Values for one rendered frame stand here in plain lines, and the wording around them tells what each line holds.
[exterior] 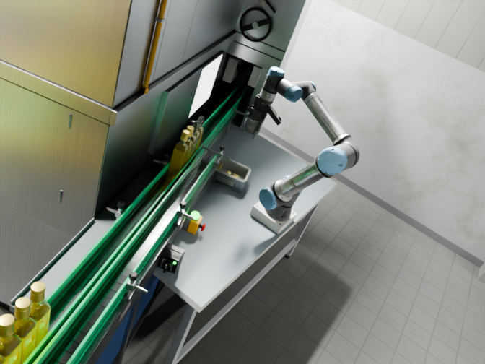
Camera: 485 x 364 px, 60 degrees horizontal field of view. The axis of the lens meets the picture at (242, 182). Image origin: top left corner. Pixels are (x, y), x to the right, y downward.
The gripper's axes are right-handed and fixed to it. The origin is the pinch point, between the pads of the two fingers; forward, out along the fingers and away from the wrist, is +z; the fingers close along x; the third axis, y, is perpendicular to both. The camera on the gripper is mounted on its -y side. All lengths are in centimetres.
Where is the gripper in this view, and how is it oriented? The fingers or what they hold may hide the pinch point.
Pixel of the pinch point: (256, 134)
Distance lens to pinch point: 216.8
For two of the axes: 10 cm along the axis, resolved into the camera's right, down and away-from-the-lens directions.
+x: -2.4, 4.7, -8.5
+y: -9.2, -4.0, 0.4
